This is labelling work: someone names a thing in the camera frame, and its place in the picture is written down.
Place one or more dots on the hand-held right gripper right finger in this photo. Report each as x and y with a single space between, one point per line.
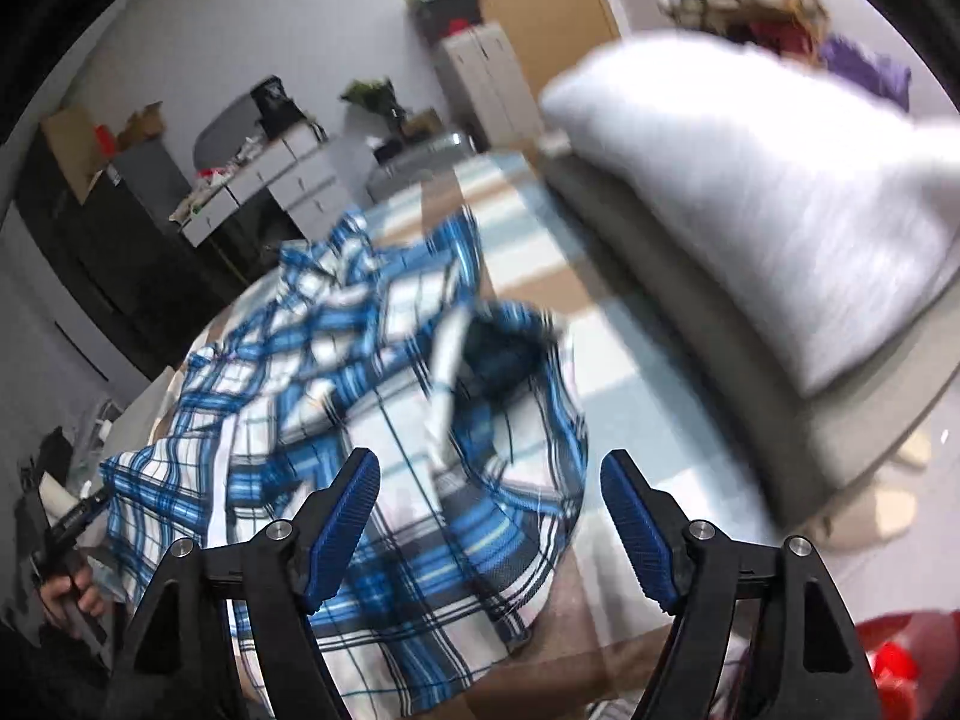
637 532

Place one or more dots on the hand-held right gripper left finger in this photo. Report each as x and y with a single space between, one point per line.
341 532

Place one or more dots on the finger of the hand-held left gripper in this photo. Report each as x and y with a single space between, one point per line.
79 516

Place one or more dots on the blue plaid shirt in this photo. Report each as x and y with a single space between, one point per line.
247 405

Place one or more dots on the person's left hand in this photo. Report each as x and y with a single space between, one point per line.
88 596

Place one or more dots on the person's dark clothing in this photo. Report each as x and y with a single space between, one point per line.
45 667

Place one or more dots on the black bag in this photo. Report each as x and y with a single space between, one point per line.
54 450

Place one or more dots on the grey folded quilt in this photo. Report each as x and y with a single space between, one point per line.
675 330

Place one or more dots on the beige slipper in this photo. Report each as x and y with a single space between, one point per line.
911 450
877 514

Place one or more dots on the black wardrobe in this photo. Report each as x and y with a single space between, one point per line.
112 277

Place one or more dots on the checkered bed sheet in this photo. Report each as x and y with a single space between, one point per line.
525 255

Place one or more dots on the red plastic stool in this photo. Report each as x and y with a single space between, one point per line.
915 645

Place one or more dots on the white drawer cabinet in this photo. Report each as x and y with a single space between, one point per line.
315 199

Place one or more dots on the dark grey cabinet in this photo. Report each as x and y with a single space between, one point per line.
150 172

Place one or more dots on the pile of desk clutter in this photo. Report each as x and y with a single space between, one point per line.
214 180

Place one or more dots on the white pillow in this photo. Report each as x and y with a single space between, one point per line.
750 187

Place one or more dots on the white desk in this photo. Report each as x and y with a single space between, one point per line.
255 176

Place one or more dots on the large flat cardboard box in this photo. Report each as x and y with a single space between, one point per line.
71 146

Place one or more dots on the silver suitcase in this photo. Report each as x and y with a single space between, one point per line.
420 165

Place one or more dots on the small black box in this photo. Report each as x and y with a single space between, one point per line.
391 150

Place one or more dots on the small open cardboard box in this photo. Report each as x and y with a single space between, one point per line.
139 124

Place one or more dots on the grey oval panel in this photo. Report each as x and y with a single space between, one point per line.
221 131

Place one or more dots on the small brown box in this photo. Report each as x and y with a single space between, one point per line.
424 122

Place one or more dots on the dark wrapped flower bouquet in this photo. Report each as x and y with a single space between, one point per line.
371 94

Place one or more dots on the dark box with red bow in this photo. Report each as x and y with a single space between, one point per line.
454 28

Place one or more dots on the purple cloth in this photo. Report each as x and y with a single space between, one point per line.
862 67

